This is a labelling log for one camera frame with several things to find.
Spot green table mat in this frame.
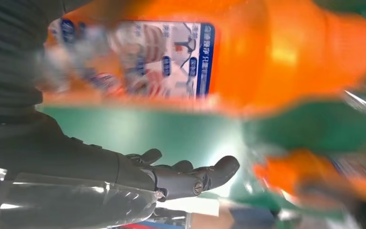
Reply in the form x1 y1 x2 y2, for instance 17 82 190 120
38 0 366 220

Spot white table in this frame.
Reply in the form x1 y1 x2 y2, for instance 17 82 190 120
156 197 222 219

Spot brown cardboard box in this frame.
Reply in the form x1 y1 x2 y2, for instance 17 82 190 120
189 210 234 229

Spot navy tablet cover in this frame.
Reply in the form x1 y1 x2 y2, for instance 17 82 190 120
230 207 277 229

